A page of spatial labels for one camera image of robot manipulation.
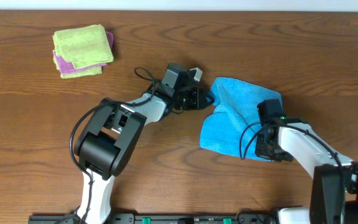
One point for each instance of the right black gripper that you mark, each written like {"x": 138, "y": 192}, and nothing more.
{"x": 260, "y": 152}

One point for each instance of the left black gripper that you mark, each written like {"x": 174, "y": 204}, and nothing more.
{"x": 197, "y": 97}

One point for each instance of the blue cloth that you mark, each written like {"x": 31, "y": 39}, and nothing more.
{"x": 235, "y": 119}

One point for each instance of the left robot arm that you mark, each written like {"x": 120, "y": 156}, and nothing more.
{"x": 103, "y": 148}

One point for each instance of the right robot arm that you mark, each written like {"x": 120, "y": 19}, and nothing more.
{"x": 334, "y": 194}

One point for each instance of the bottom green folded towel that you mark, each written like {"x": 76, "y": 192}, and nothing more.
{"x": 67, "y": 69}

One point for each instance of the green folded towel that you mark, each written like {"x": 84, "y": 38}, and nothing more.
{"x": 67, "y": 69}
{"x": 83, "y": 46}

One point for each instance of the top green folded towel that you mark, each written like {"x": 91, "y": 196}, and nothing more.
{"x": 83, "y": 46}

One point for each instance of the purple folded towel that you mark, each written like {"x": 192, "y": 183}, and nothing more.
{"x": 55, "y": 41}

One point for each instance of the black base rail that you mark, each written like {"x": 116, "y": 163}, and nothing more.
{"x": 128, "y": 218}

